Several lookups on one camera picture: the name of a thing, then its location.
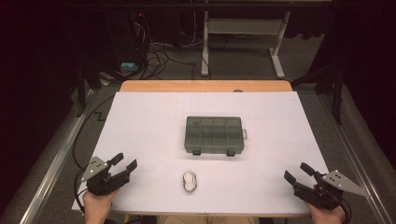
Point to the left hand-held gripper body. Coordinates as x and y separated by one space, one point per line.
99 182

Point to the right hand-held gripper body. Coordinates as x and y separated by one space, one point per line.
327 194

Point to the clear oval contact lens case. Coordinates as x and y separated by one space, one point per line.
190 181

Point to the grey plastic compartment box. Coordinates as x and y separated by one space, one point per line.
214 135

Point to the person's right hand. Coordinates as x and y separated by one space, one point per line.
327 217

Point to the person's left hand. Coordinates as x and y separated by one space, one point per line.
96 208

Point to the black metal stand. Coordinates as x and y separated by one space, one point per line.
81 90
337 93

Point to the small teal object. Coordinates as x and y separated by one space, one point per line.
129 66

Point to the wooden table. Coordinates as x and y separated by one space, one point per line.
186 86

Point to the black computer tower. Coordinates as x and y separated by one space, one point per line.
124 34

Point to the aluminium floor rail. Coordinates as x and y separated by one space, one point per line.
46 174
358 155

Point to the white metal stand frame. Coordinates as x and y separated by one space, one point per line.
243 26

